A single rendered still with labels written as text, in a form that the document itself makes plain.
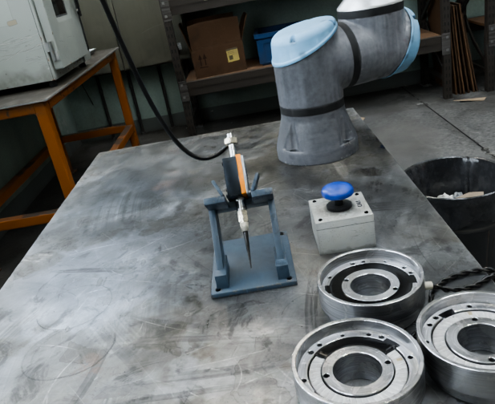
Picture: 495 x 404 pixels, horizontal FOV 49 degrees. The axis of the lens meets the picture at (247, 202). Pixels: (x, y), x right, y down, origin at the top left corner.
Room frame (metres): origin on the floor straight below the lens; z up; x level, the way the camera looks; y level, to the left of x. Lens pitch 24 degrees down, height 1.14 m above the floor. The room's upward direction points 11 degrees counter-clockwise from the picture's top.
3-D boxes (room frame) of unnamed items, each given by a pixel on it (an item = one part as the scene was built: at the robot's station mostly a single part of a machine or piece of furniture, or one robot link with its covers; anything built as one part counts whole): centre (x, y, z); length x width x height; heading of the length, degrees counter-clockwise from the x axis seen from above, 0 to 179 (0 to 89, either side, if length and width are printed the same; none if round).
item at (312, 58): (0.96, -0.16, 0.97); 0.13 x 0.12 x 0.14; 107
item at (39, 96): (3.02, 0.99, 0.39); 1.50 x 0.62 x 0.78; 177
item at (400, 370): (0.35, -0.06, 0.82); 0.08 x 0.08 x 0.02
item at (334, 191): (0.62, -0.11, 0.85); 0.04 x 0.04 x 0.05
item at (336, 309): (0.46, -0.11, 0.82); 0.10 x 0.10 x 0.04
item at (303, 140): (0.96, -0.15, 0.85); 0.15 x 0.15 x 0.10
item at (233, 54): (4.07, -0.01, 0.64); 0.49 x 0.40 x 0.37; 92
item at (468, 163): (1.53, -0.65, 0.21); 0.34 x 0.34 x 0.43
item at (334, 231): (0.62, -0.11, 0.82); 0.08 x 0.07 x 0.05; 177
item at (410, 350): (0.35, -0.06, 0.82); 0.10 x 0.10 x 0.04
